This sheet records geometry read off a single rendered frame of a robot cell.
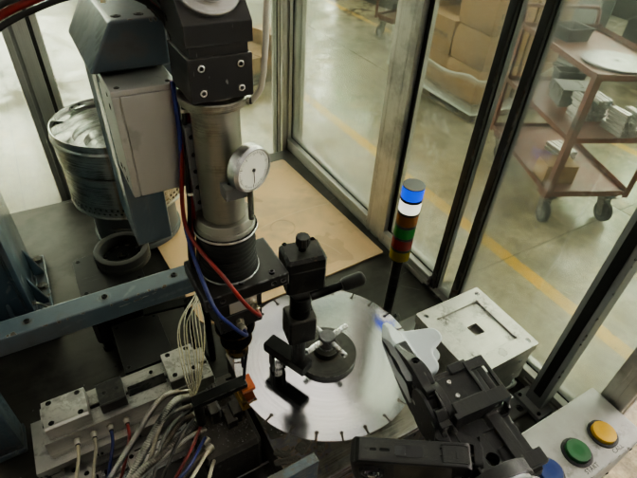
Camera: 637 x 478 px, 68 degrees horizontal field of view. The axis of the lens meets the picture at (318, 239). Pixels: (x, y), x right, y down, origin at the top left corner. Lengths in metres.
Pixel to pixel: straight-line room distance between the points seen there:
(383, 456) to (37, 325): 0.61
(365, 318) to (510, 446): 0.50
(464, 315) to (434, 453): 0.62
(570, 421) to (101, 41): 0.92
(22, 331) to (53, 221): 0.78
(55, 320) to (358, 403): 0.52
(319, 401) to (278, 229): 0.73
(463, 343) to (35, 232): 1.22
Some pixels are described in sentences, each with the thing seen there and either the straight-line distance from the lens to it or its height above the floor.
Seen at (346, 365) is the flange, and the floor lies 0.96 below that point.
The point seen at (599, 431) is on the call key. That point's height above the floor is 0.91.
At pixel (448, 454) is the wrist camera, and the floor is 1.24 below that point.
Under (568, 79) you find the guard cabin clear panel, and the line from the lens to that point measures 0.94.
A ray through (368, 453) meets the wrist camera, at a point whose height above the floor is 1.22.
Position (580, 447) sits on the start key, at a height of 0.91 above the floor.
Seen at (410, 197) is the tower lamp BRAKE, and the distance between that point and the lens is 0.95.
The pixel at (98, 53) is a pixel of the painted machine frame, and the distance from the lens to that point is 0.54.
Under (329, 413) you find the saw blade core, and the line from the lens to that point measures 0.83.
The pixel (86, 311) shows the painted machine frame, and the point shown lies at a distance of 0.89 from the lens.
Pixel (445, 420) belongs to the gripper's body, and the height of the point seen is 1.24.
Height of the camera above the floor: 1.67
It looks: 40 degrees down
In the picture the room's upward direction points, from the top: 4 degrees clockwise
